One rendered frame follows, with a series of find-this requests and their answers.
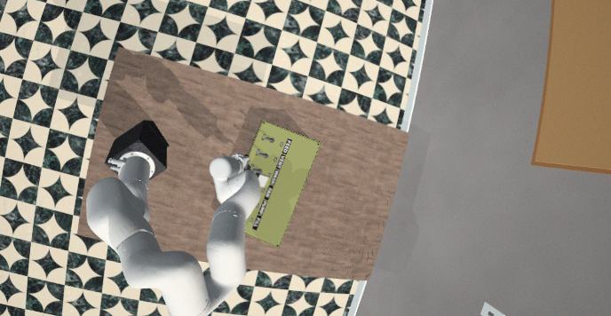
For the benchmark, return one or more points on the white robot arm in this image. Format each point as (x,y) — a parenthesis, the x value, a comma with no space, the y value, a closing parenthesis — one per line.
(176,273)

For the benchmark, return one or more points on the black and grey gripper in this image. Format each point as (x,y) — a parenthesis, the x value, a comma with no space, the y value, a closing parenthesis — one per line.
(245,161)

